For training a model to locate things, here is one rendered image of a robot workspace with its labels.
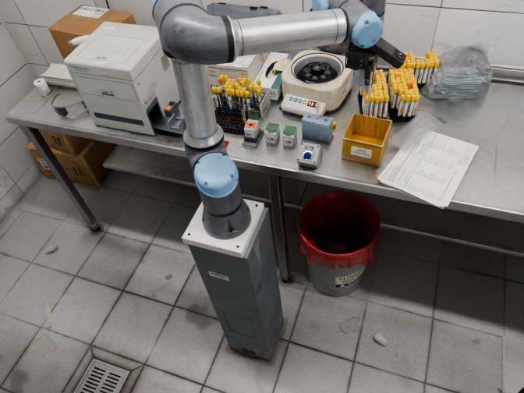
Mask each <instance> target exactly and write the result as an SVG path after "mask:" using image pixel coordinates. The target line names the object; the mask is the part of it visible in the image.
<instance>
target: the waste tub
mask: <svg viewBox="0 0 524 393"><path fill-rule="evenodd" d="M391 123H392V120H388V119H380V118H376V117H372V116H368V117H367V122H366V115H360V114H356V113H353V115H352V118H351V119H350V121H349V124H348V126H347V128H346V131H345V133H344V135H343V137H342V139H343V141H342V160H347V161H352V162H356V163H360V164H364V165H369V166H374V167H377V168H379V167H380V164H381V161H382V158H383V156H384V152H385V150H386V147H387V145H388V139H389V134H390V129H391Z"/></svg>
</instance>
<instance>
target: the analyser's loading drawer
mask: <svg viewBox="0 0 524 393"><path fill-rule="evenodd" d="M150 120H151V123H152V126H153V127H154V129H161V130H165V131H170V132H174V133H184V132H185V130H186V122H185V119H184V117H183V118H177V117H176V116H175V113H173V115H172V117H171V118H170V117H165V116H160V115H153V116H152V118H151V119H150ZM178 124H179V125H178Z"/></svg>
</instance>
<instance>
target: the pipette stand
mask: <svg viewBox="0 0 524 393"><path fill-rule="evenodd" d="M302 133H303V138H302V140H301V142H304V143H313V144H318V145H320V146H321V147H322V148H325V149H327V148H328V147H329V145H330V143H331V141H332V139H333V137H334V135H333V134H332V133H333V118H330V117H327V116H322V115H318V119H317V115H316V114H312V113H309V112H306V113H305V115H304V116H303V118H302Z"/></svg>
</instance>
